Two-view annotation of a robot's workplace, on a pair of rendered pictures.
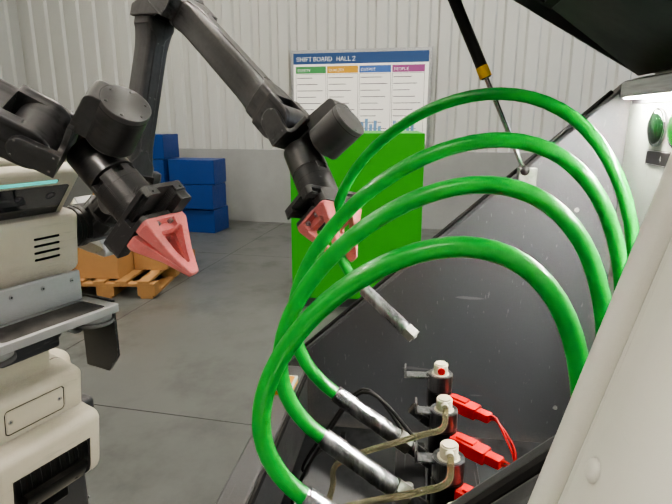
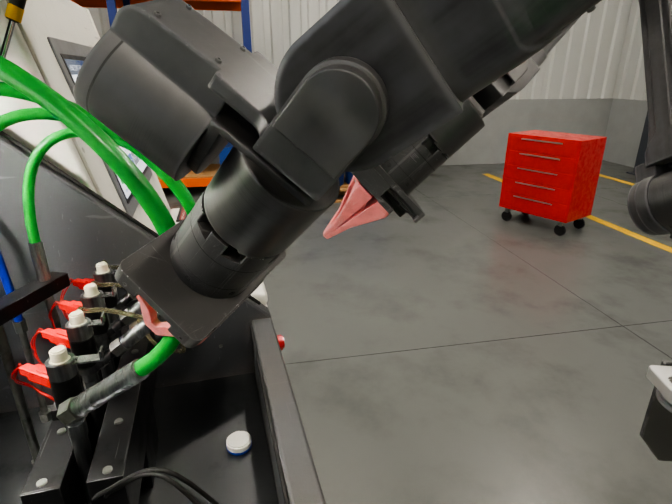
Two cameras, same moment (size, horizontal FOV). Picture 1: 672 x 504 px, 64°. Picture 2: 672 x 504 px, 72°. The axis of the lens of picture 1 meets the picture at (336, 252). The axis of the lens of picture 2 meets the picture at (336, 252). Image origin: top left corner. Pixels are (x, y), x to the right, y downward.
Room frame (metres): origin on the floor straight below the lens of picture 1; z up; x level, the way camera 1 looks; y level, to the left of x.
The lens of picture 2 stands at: (1.06, -0.02, 1.39)
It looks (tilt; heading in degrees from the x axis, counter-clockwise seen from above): 21 degrees down; 156
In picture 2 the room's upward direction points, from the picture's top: straight up
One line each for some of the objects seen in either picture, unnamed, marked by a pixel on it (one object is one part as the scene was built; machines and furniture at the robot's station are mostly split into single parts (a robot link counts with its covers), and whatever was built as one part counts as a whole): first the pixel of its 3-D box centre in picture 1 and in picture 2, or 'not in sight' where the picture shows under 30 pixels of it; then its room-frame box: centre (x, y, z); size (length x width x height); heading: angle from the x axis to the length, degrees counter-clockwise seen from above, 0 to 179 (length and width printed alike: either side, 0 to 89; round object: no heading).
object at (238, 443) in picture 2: not in sight; (239, 442); (0.48, 0.07, 0.84); 0.04 x 0.04 x 0.01
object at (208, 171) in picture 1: (174, 182); not in sight; (6.91, 2.08, 0.61); 1.26 x 0.48 x 1.22; 77
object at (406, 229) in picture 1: (358, 214); not in sight; (4.25, -0.18, 0.65); 0.95 x 0.86 x 1.30; 85
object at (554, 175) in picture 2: not in sight; (547, 181); (-2.06, 3.56, 0.43); 0.70 x 0.46 x 0.86; 12
